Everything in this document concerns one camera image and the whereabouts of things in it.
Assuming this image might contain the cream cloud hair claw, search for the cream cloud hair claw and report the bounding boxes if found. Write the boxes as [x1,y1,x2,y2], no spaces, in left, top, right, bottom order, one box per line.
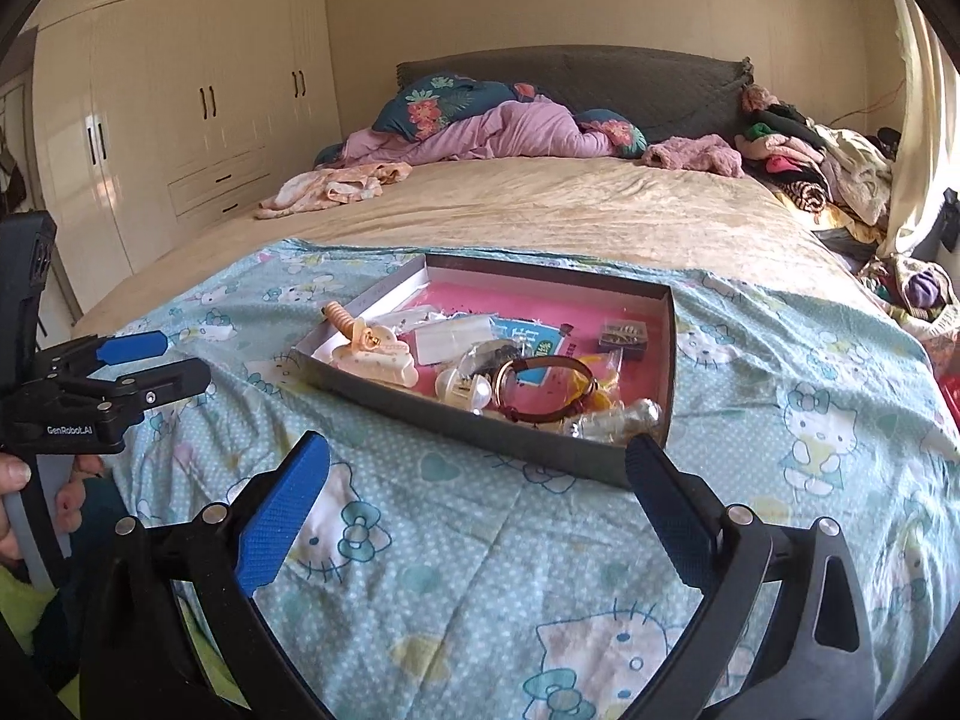
[332,319,420,388]

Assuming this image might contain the yellow item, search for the yellow item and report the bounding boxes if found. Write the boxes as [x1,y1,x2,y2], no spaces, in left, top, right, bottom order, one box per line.
[568,351,622,413]

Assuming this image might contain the beige spiral hair tie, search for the beige spiral hair tie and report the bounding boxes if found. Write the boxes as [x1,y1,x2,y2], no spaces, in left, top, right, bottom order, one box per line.
[320,299,370,347]

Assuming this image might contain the clear box with rhinestone clips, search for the clear box with rhinestone clips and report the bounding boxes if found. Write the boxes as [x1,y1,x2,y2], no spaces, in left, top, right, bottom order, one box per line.
[597,319,649,361]

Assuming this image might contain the pearl cream hair claw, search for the pearl cream hair claw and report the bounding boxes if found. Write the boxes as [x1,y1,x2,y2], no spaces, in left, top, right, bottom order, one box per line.
[434,367,493,413]

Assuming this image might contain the dark beads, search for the dark beads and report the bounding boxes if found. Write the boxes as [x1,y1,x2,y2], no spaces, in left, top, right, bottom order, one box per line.
[457,338,524,379]

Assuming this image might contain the brown leather bracelet watch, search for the brown leather bracelet watch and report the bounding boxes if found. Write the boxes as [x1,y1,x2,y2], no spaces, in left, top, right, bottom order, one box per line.
[493,355,590,424]

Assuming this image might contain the green left sleeve forearm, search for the green left sleeve forearm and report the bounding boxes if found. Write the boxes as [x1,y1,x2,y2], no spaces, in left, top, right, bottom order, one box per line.
[0,566,82,718]

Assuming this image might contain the person's left hand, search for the person's left hand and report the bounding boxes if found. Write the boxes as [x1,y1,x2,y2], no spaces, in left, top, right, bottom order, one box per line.
[0,452,107,569]

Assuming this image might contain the Hello Kitty blue blanket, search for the Hello Kitty blue blanket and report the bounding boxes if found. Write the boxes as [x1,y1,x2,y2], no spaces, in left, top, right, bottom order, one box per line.
[110,241,958,718]

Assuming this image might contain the grey cardboard box tray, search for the grey cardboard box tray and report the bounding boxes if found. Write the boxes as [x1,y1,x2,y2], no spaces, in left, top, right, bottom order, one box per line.
[293,254,677,488]

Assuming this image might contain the peach baby clothes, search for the peach baby clothes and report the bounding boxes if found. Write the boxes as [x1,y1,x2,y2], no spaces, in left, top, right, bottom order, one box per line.
[254,163,412,220]

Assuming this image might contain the cream wardrobe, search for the cream wardrobe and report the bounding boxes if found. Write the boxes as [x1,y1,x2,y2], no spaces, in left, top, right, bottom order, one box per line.
[26,0,340,314]

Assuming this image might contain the clothes bag by window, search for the clothes bag by window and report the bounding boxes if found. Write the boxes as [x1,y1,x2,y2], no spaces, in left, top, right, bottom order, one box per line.
[856,255,958,340]

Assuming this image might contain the pink fuzzy garment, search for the pink fuzzy garment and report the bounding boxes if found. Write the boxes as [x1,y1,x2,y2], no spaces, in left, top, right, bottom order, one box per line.
[640,133,745,179]

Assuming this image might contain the floral dark blue pillow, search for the floral dark blue pillow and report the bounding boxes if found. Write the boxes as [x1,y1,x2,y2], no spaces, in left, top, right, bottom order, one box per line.
[371,71,540,142]

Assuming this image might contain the pile of mixed clothes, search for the pile of mixed clothes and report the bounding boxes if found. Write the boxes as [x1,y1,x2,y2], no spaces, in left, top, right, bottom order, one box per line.
[734,85,893,244]

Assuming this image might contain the black clip on curtain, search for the black clip on curtain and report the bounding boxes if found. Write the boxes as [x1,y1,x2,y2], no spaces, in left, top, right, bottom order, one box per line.
[935,188,960,254]

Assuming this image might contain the purple quilt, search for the purple quilt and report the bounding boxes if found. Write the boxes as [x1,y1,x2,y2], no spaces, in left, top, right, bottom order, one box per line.
[314,96,615,167]

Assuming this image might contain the dark grey headboard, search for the dark grey headboard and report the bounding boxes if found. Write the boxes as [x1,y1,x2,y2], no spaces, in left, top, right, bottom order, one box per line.
[395,46,754,143]

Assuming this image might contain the cream curtain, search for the cream curtain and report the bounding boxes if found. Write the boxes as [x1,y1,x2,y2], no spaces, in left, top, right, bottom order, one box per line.
[880,0,958,257]

